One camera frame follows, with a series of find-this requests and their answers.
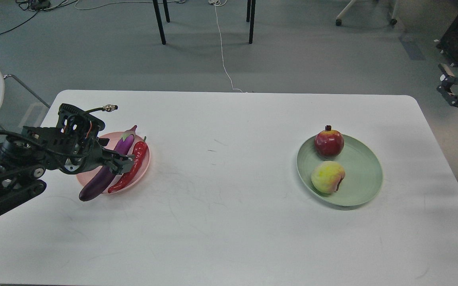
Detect red pomegranate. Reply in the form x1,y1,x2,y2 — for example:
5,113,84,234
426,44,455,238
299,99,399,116
313,125,345,158

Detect pink plate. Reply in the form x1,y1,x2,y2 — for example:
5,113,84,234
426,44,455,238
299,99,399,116
76,131,150,194

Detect white office chair base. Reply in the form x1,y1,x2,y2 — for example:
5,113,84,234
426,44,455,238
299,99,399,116
334,0,401,27

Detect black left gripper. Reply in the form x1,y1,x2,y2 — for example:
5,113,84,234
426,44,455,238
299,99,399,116
22,103,134,174

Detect black floor cables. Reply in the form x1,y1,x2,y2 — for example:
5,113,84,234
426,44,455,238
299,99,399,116
14,0,74,12

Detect white floor cable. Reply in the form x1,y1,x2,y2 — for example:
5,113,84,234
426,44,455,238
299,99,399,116
207,0,248,93

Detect red chili pepper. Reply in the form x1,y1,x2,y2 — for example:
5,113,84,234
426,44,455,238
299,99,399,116
108,136,149,194

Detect green plate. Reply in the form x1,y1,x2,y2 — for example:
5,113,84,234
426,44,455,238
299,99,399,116
296,134,383,207

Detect black table leg right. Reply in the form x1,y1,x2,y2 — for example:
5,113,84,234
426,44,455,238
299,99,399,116
246,0,256,44

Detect purple eggplant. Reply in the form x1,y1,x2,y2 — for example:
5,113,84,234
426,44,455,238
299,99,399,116
79,125,138,201

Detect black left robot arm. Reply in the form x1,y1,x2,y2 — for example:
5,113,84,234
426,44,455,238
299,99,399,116
0,103,135,216

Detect yellow green peach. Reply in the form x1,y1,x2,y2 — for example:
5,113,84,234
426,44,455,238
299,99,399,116
311,161,345,194

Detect black table leg left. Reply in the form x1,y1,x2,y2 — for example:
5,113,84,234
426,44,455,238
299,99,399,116
152,0,171,45

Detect black table leg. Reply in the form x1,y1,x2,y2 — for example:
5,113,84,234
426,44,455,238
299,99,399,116
152,0,171,45
246,0,256,44

